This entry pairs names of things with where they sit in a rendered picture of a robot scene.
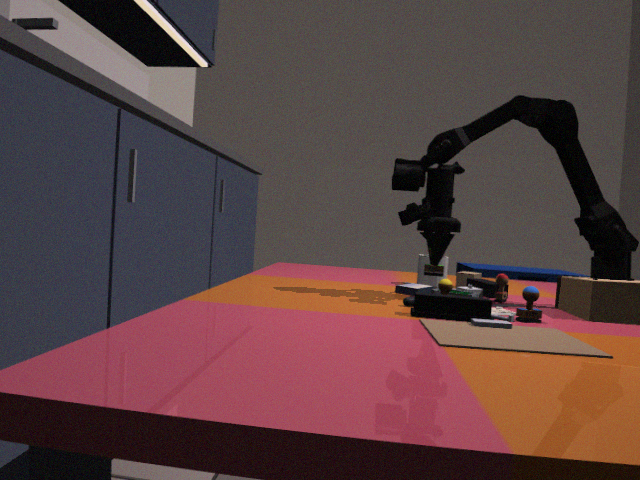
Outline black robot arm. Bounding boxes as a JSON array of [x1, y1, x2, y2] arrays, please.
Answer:
[[392, 95, 639, 281]]

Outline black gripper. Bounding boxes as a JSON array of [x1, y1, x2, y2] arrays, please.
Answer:
[[417, 192, 461, 266]]

